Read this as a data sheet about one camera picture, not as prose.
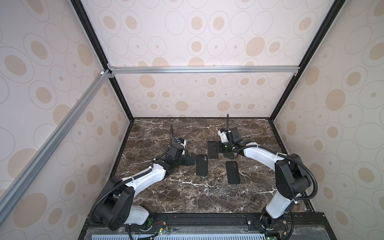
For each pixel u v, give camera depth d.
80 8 0.68
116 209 0.41
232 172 0.93
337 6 0.68
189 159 0.78
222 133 0.84
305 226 0.74
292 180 0.47
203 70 0.92
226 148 0.78
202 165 0.95
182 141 0.78
